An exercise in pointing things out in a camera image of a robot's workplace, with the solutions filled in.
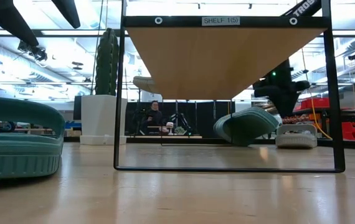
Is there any yellow cable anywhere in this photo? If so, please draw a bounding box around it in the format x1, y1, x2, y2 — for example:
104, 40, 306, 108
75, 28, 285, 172
301, 48, 333, 141

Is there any teal rubber slide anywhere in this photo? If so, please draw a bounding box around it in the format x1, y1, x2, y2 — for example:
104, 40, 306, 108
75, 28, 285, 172
213, 106, 280, 147
0, 95, 66, 181

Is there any person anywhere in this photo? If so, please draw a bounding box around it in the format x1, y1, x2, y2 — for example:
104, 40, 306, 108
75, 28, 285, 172
141, 100, 166, 135

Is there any black aluminium table frame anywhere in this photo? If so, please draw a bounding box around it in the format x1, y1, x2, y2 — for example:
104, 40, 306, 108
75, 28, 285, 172
64, 136, 355, 147

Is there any grey rubber slide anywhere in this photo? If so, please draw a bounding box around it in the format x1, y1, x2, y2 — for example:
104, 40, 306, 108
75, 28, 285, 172
275, 123, 318, 149
133, 75, 157, 94

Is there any wooden shelf with black frame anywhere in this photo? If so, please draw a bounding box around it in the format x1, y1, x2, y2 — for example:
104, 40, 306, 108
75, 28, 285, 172
113, 0, 346, 174

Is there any black partition wall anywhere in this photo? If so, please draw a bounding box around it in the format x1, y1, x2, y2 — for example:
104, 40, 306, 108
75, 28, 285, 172
124, 100, 237, 139

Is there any green cactus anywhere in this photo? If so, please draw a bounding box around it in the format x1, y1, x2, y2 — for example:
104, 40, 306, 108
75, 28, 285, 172
95, 27, 120, 96

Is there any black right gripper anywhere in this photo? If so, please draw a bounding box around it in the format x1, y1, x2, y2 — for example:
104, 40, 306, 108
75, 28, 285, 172
269, 77, 311, 118

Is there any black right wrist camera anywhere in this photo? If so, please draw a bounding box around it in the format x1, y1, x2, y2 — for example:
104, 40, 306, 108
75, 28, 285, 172
252, 80, 272, 98

